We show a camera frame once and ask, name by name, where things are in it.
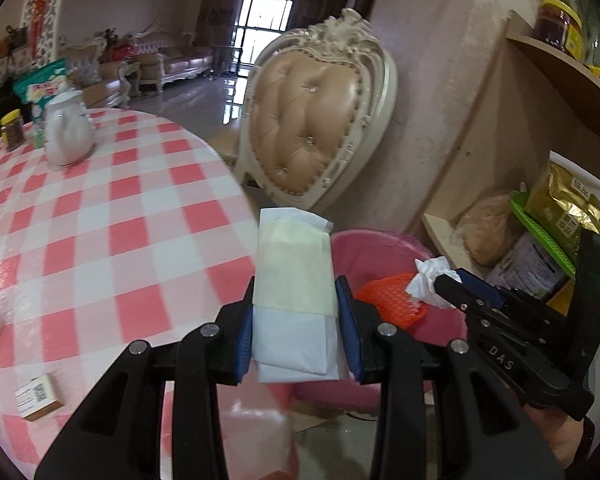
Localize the glass balcony door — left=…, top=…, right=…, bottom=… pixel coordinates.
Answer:
left=230, top=0, right=299, bottom=79

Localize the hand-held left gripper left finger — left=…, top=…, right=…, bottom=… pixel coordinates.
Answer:
left=34, top=277, right=255, bottom=480

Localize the ornate armchair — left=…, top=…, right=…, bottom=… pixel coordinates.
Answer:
left=62, top=35, right=142, bottom=109

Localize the person's right hand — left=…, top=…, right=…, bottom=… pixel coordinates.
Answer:
left=522, top=404, right=589, bottom=471

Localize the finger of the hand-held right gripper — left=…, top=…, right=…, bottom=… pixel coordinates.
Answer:
left=432, top=271, right=512, bottom=327
left=454, top=268, right=527, bottom=312

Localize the red wall decoration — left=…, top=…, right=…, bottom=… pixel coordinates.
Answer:
left=27, top=0, right=57, bottom=67

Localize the ornate cream padded chair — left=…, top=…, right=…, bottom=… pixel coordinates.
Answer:
left=215, top=7, right=399, bottom=214

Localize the green printed bag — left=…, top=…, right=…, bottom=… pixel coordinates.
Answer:
left=13, top=59, right=71, bottom=124

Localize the white paper packet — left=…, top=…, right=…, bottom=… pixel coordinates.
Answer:
left=250, top=206, right=339, bottom=385

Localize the white tissue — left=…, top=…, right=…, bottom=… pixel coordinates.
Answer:
left=405, top=256, right=459, bottom=309

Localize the gold foil packet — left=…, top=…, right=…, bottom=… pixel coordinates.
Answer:
left=525, top=151, right=600, bottom=259

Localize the ornate sofa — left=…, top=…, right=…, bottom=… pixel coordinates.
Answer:
left=132, top=20, right=214, bottom=89

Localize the red checked tablecloth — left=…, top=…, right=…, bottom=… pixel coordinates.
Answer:
left=0, top=107, right=301, bottom=480

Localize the green plastic tray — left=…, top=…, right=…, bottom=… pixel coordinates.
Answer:
left=510, top=192, right=579, bottom=277

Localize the pink plastic bin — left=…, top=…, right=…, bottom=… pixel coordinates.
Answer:
left=292, top=229, right=469, bottom=413

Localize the white teapot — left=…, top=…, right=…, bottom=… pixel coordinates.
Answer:
left=44, top=90, right=97, bottom=169

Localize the small yellow-lid jar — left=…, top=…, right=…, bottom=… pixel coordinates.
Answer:
left=0, top=109, right=25, bottom=151

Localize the sideboard with lace cloth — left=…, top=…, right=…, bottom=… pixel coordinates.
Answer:
left=0, top=35, right=37, bottom=126

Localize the wooden shelf unit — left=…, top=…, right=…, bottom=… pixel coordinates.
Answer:
left=420, top=10, right=600, bottom=311

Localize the grey printed bag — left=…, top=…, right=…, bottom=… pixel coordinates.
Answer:
left=485, top=232, right=569, bottom=302

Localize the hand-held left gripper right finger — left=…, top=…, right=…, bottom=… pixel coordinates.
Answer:
left=334, top=275, right=566, bottom=480

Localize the small cardboard box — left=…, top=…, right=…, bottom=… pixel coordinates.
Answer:
left=15, top=374, right=64, bottom=422

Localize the large yellow-lid jar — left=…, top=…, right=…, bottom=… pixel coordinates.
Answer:
left=532, top=0, right=584, bottom=56

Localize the clear bag of brown food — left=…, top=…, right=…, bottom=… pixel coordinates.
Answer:
left=452, top=192, right=514, bottom=267

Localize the orange foam net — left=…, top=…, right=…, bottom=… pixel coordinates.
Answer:
left=355, top=272, right=429, bottom=331

